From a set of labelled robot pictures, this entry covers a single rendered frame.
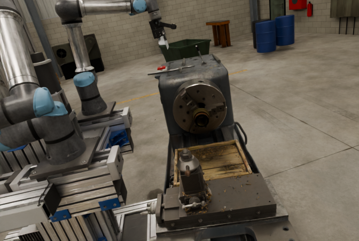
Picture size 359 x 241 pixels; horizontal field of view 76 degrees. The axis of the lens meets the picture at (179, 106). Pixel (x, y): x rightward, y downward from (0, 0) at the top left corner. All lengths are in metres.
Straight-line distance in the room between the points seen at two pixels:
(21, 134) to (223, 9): 11.73
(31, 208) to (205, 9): 11.46
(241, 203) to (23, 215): 0.78
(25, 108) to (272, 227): 0.84
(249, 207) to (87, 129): 1.03
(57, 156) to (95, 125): 0.51
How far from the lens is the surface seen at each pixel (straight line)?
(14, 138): 1.02
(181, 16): 11.62
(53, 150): 1.04
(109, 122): 1.47
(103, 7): 1.42
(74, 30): 1.55
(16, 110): 0.73
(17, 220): 1.11
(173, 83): 1.46
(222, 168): 1.19
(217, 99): 1.33
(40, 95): 0.72
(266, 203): 0.90
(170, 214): 0.92
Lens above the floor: 1.62
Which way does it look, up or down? 22 degrees down
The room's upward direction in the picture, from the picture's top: 12 degrees counter-clockwise
